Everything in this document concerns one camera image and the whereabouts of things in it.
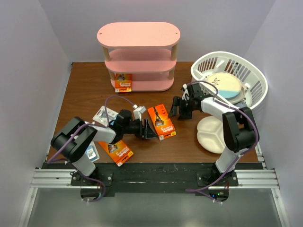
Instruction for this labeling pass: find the cream and blue floral plate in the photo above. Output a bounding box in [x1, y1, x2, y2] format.
[206, 72, 242, 99]

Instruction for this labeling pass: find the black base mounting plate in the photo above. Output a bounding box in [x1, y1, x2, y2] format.
[71, 162, 264, 201]

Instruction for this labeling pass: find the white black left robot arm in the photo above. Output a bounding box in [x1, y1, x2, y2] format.
[47, 106, 157, 186]

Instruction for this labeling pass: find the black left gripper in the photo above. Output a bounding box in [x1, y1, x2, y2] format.
[122, 118, 157, 139]

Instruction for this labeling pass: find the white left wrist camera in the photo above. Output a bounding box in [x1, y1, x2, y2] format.
[133, 105, 146, 121]

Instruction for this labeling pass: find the pink three-tier wooden shelf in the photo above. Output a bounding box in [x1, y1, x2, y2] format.
[97, 22, 180, 92]

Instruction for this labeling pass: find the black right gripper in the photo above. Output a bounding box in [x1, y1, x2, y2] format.
[168, 96, 194, 121]

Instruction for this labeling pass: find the cream divided plate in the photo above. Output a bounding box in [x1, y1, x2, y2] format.
[196, 116, 225, 154]

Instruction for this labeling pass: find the aluminium frame rail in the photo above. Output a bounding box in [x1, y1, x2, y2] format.
[18, 111, 291, 227]

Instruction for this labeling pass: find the orange razor box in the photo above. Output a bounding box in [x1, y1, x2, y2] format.
[114, 73, 132, 93]
[148, 104, 177, 141]
[98, 140, 134, 167]

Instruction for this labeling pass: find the blue razor blister pack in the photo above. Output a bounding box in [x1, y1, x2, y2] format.
[92, 106, 118, 126]
[85, 141, 100, 162]

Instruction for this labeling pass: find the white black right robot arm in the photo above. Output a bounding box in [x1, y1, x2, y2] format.
[169, 80, 259, 186]

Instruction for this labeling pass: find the white plastic laundry basket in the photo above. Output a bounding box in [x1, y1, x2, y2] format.
[191, 51, 268, 115]

